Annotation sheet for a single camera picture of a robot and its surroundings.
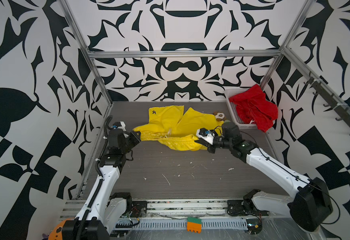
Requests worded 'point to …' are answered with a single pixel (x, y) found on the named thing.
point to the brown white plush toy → (219, 116)
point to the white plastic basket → (240, 123)
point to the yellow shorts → (169, 124)
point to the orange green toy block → (194, 224)
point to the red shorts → (252, 106)
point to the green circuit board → (254, 225)
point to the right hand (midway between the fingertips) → (199, 136)
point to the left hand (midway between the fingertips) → (139, 128)
